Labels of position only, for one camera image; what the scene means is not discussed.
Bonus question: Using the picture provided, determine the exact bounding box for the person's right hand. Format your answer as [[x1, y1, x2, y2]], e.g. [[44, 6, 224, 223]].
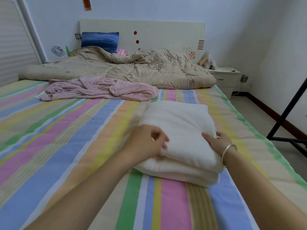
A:
[[201, 131, 237, 161]]

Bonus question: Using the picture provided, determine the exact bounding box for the person's left hand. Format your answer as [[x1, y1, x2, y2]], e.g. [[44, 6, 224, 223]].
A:
[[120, 124, 170, 163]]

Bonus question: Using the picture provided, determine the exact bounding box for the cream fleece blanket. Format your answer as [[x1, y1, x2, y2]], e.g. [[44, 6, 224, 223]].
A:
[[133, 100, 224, 188]]

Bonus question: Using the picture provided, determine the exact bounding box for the pink fleece blanket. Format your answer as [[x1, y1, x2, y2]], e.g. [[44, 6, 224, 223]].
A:
[[36, 76, 160, 102]]

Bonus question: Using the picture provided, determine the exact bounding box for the person's left forearm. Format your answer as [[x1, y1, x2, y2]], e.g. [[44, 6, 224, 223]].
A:
[[26, 151, 140, 230]]

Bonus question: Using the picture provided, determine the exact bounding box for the person's right forearm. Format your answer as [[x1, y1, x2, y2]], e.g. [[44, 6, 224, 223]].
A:
[[223, 150, 307, 230]]

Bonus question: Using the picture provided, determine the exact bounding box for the dark brown baseboard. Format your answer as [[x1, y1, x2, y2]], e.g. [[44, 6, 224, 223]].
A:
[[232, 91, 307, 142]]

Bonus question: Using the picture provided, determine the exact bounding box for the white nightstand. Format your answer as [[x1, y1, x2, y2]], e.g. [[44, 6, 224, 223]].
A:
[[209, 67, 242, 99]]

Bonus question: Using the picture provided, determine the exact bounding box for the black clothes rack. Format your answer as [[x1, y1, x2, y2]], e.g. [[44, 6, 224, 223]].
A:
[[266, 78, 307, 158]]

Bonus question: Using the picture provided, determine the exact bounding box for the beige quilt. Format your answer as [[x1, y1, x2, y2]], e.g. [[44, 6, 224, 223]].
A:
[[18, 45, 217, 90]]

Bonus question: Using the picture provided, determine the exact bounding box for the cream plush toy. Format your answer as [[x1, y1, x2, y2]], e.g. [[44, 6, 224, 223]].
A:
[[198, 51, 217, 71]]

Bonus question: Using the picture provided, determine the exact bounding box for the striped pastel bed sheet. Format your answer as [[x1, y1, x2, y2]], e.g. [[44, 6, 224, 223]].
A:
[[0, 79, 307, 230]]

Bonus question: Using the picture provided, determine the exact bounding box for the white headboard with red dots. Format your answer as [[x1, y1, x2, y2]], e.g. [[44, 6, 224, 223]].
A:
[[79, 19, 207, 63]]

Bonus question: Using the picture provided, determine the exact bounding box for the blue pillow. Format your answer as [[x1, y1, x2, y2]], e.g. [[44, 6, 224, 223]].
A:
[[81, 31, 121, 54]]

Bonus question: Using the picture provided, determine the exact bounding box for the small white desk fan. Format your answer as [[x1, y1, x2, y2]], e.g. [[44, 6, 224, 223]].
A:
[[51, 44, 66, 58]]

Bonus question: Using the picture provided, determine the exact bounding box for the silver bracelet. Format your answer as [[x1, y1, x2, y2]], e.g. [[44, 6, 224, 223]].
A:
[[221, 143, 239, 167]]

